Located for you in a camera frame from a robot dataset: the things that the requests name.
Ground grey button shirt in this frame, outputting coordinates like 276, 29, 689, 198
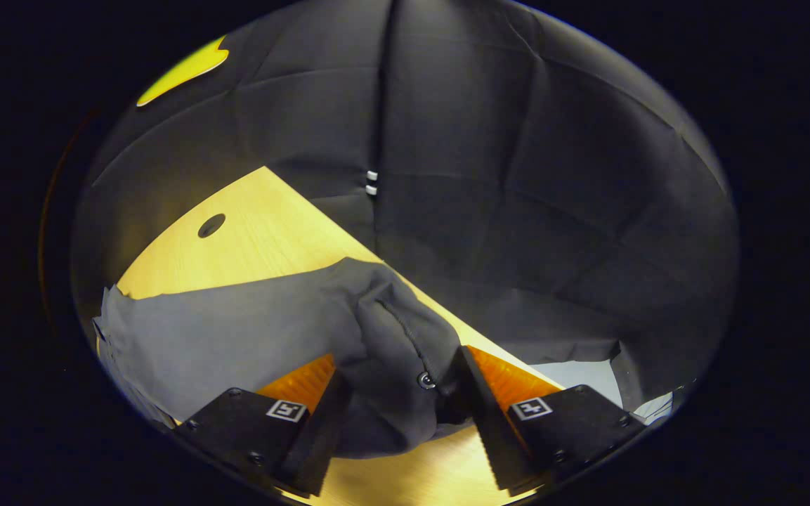
92, 257, 476, 461

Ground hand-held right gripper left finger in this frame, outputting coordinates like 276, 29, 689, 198
173, 353, 353, 498

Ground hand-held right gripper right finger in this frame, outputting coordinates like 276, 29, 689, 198
451, 344, 648, 493

